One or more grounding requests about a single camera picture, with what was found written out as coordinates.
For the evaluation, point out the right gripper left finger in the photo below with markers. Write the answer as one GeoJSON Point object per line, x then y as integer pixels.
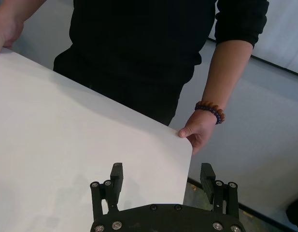
{"type": "Point", "coordinates": [116, 176]}

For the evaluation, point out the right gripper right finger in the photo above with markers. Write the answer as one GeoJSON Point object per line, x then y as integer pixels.
{"type": "Point", "coordinates": [208, 178]}

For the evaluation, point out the person's right forearm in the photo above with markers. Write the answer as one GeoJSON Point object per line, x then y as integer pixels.
{"type": "Point", "coordinates": [20, 8]}

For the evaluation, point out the person's left forearm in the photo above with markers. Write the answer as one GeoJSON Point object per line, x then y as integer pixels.
{"type": "Point", "coordinates": [226, 72]}

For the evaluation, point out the person's left hand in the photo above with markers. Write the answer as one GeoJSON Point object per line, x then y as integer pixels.
{"type": "Point", "coordinates": [199, 130]}

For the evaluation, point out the person's right hand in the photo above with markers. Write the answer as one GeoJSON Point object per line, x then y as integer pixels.
{"type": "Point", "coordinates": [7, 31]}

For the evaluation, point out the person's black-clothed body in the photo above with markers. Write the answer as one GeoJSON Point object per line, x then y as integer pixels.
{"type": "Point", "coordinates": [139, 48]}

